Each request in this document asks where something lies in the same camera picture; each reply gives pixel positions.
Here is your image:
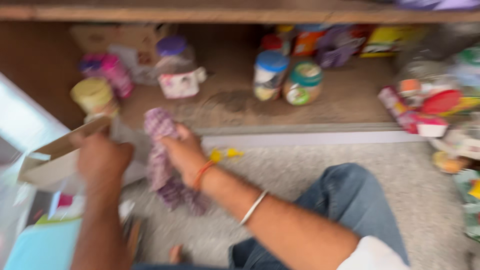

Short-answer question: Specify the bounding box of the person's left hand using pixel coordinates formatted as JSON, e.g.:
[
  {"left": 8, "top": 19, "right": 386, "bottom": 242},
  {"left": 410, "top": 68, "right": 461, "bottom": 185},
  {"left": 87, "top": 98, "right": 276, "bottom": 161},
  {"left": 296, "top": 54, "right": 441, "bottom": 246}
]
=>
[{"left": 70, "top": 129, "right": 135, "bottom": 191}]

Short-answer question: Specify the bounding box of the person's right hand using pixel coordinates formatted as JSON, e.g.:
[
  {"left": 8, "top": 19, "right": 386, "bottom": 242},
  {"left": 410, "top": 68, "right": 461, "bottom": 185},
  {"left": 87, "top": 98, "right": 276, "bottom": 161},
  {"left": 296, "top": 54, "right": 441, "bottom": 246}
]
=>
[{"left": 157, "top": 124, "right": 211, "bottom": 184}]

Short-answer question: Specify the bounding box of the brown cardboard box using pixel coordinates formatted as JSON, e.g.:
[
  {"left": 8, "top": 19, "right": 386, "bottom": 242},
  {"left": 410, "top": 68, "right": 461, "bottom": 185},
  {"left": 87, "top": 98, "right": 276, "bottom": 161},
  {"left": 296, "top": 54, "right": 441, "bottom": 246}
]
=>
[{"left": 18, "top": 116, "right": 113, "bottom": 188}]

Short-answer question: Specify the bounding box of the purple checked cloth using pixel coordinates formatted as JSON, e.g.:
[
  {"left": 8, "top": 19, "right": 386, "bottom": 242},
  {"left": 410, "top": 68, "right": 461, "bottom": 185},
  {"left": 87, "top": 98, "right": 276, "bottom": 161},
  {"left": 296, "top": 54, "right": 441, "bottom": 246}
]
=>
[{"left": 143, "top": 107, "right": 211, "bottom": 217}]

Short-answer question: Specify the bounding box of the yellow lid jar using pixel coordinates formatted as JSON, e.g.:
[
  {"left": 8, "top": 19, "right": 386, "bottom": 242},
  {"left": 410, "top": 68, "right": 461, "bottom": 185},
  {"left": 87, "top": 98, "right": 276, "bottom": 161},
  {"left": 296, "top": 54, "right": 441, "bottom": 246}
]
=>
[{"left": 70, "top": 77, "right": 120, "bottom": 122}]

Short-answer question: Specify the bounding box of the pink plastic bottle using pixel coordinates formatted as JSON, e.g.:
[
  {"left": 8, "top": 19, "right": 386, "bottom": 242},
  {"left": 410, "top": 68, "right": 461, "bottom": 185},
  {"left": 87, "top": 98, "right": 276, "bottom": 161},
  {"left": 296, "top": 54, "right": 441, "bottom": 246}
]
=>
[{"left": 79, "top": 52, "right": 135, "bottom": 99}]

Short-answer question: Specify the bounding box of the clear plastic bag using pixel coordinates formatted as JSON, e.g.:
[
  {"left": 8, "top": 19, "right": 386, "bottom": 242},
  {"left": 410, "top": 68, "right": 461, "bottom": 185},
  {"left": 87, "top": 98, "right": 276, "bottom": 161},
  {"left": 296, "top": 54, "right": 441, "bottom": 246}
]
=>
[{"left": 0, "top": 157, "right": 38, "bottom": 263}]

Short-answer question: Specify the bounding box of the brown carton in cabinet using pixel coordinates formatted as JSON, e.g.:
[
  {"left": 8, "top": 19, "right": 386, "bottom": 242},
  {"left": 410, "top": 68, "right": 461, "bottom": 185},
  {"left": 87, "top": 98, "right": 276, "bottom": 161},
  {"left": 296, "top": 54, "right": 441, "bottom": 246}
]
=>
[{"left": 70, "top": 23, "right": 169, "bottom": 66}]

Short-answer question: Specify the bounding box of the white pink label packet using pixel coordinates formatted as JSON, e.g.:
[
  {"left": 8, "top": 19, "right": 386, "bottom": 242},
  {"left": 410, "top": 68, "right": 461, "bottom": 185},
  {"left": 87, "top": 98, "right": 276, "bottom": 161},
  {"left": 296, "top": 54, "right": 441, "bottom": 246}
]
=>
[{"left": 157, "top": 67, "right": 208, "bottom": 100}]

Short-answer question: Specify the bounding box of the light blue sheet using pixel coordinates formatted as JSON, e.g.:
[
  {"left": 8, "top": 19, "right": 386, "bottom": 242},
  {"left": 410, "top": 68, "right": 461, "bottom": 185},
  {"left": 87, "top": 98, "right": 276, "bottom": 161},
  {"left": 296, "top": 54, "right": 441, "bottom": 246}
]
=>
[{"left": 4, "top": 217, "right": 83, "bottom": 270}]

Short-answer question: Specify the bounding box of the orange thread wristband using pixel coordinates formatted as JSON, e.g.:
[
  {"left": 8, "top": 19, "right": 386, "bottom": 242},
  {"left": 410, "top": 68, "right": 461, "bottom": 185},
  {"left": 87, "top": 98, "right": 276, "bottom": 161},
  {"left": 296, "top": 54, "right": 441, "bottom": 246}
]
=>
[{"left": 192, "top": 160, "right": 216, "bottom": 190}]

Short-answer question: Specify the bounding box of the purple lid plastic jar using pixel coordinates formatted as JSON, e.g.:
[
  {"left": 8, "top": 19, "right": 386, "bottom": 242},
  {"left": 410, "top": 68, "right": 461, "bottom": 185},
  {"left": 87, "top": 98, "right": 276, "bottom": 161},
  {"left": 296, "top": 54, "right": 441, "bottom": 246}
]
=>
[{"left": 155, "top": 35, "right": 197, "bottom": 77}]

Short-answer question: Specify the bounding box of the yellow tassel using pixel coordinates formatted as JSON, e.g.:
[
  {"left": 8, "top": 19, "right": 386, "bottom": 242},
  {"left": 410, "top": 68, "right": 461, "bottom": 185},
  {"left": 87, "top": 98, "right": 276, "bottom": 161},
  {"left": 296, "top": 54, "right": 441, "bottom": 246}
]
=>
[{"left": 209, "top": 147, "right": 244, "bottom": 164}]

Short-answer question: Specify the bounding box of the person's bare foot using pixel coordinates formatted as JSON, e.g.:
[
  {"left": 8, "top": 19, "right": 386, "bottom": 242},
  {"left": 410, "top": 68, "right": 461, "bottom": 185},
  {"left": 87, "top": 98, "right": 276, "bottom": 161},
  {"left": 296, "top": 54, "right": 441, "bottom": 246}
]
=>
[{"left": 168, "top": 244, "right": 184, "bottom": 265}]

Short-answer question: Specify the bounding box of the silver metal bangle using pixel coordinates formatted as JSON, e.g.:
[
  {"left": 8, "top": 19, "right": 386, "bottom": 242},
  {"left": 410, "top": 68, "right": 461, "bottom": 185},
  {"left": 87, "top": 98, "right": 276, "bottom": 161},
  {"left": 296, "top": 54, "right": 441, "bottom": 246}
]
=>
[{"left": 239, "top": 190, "right": 269, "bottom": 226}]

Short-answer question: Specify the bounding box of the blue lid jar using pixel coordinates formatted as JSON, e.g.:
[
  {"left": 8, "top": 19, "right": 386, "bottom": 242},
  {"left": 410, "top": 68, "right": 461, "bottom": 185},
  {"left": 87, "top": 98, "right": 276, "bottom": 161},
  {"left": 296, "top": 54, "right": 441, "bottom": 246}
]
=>
[{"left": 253, "top": 50, "right": 290, "bottom": 102}]

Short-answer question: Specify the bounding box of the red lid jar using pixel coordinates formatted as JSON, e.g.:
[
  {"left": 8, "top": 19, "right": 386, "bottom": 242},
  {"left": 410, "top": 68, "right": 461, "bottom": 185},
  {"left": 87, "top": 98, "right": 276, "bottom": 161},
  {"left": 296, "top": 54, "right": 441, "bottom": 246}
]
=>
[{"left": 260, "top": 34, "right": 291, "bottom": 55}]

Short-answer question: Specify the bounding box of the green lid jar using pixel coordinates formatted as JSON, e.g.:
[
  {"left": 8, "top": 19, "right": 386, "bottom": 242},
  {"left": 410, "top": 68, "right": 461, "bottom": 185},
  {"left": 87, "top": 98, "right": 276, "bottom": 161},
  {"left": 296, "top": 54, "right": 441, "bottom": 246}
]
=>
[{"left": 282, "top": 62, "right": 324, "bottom": 106}]

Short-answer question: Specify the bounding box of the orange packet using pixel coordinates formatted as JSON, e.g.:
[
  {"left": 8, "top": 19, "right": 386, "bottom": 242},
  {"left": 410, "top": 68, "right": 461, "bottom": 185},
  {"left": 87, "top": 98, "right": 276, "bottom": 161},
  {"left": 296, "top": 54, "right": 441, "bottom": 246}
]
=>
[{"left": 292, "top": 25, "right": 327, "bottom": 58}]

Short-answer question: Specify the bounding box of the person's blue jeans leg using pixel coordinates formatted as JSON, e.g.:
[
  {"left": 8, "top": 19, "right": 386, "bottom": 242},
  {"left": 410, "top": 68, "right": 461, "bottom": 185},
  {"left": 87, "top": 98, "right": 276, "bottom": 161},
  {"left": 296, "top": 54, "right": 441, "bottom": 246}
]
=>
[{"left": 133, "top": 162, "right": 410, "bottom": 270}]

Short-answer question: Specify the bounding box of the purple packet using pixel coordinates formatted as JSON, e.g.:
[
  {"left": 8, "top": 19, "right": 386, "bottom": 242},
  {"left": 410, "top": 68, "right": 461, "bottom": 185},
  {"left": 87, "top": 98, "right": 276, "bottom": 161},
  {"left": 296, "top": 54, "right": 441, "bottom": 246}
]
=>
[{"left": 315, "top": 25, "right": 366, "bottom": 69}]

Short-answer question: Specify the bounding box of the person's white sleeve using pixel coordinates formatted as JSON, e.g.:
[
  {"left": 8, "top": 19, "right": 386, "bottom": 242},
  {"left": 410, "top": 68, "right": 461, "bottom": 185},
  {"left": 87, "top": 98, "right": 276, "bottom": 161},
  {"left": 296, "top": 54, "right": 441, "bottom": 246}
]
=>
[{"left": 336, "top": 235, "right": 411, "bottom": 270}]

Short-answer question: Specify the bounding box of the yellow box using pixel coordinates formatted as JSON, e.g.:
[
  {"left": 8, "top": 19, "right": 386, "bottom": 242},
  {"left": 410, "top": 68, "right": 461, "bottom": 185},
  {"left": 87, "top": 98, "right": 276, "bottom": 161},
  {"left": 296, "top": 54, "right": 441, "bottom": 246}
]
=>
[{"left": 360, "top": 25, "right": 428, "bottom": 59}]

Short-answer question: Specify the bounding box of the heap of mixed groceries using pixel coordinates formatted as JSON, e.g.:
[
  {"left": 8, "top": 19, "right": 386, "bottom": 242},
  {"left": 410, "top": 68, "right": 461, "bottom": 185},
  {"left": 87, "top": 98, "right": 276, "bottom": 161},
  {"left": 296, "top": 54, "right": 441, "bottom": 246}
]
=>
[{"left": 377, "top": 22, "right": 480, "bottom": 242}]

